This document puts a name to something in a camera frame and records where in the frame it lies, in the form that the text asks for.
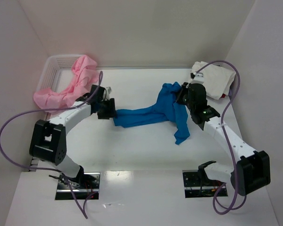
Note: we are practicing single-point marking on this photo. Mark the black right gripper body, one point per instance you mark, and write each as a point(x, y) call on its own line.
point(182, 94)

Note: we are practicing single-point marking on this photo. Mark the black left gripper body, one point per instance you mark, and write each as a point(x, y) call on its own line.
point(107, 108)

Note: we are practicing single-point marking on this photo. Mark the blue t shirt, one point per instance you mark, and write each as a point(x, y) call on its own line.
point(165, 109)

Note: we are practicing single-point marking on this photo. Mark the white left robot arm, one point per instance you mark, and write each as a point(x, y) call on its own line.
point(49, 139)

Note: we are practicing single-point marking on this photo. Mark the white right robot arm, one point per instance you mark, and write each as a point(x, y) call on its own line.
point(251, 168)

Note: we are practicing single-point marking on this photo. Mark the white folded t shirt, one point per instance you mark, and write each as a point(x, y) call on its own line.
point(217, 81)

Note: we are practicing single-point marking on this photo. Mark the pink t shirt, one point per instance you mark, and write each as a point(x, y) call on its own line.
point(84, 76)

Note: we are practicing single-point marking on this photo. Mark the white plastic basket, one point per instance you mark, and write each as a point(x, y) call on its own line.
point(54, 68)

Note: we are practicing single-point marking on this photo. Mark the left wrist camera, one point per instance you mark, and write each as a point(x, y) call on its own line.
point(107, 92)

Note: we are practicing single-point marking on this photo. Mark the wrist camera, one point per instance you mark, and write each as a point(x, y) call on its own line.
point(197, 77)
point(107, 92)

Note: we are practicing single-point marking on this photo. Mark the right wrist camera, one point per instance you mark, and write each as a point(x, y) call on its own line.
point(197, 77)

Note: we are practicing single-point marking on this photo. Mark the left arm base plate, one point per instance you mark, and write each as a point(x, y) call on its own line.
point(89, 187)

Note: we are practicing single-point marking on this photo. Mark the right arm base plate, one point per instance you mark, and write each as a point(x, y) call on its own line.
point(195, 188)

